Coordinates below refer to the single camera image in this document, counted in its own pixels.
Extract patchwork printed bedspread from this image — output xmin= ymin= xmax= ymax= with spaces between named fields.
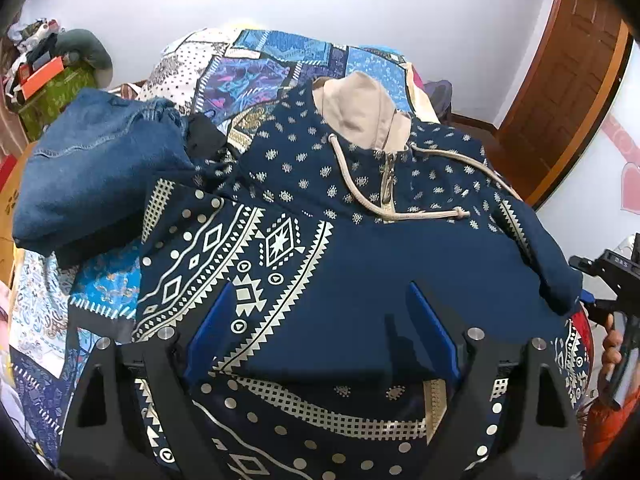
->
xmin=0 ymin=27 xmax=596 ymax=480

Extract navy patterned hoodie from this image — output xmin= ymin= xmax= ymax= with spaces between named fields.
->
xmin=132 ymin=71 xmax=593 ymax=480

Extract black cloth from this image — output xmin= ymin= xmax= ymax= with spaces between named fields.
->
xmin=184 ymin=112 xmax=232 ymax=162

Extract orange box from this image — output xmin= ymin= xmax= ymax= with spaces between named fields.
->
xmin=19 ymin=56 xmax=67 ymax=100

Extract folded blue denim jeans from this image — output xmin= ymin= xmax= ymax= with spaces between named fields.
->
xmin=12 ymin=87 xmax=198 ymax=268

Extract dark purple chair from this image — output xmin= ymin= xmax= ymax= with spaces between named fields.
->
xmin=424 ymin=79 xmax=454 ymax=123

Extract green patterned box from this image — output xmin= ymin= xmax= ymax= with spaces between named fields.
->
xmin=19 ymin=62 xmax=99 ymax=142

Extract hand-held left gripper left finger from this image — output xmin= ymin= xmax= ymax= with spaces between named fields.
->
xmin=57 ymin=282 xmax=236 ymax=480

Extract brown wooden door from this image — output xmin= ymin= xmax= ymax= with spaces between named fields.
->
xmin=492 ymin=0 xmax=636 ymax=211

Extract grey cushion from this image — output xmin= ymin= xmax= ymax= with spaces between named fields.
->
xmin=51 ymin=28 xmax=114 ymax=87

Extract pink heart wall decal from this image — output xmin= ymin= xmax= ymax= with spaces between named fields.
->
xmin=601 ymin=112 xmax=640 ymax=213

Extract pile of mixed clothes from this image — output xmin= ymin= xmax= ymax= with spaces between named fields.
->
xmin=4 ymin=16 xmax=62 ymax=63

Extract person's right hand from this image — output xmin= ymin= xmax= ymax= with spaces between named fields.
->
xmin=600 ymin=327 xmax=627 ymax=386

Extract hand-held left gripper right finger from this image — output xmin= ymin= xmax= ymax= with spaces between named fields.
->
xmin=406 ymin=282 xmax=587 ymax=480

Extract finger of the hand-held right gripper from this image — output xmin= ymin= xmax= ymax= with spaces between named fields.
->
xmin=568 ymin=255 xmax=607 ymax=282

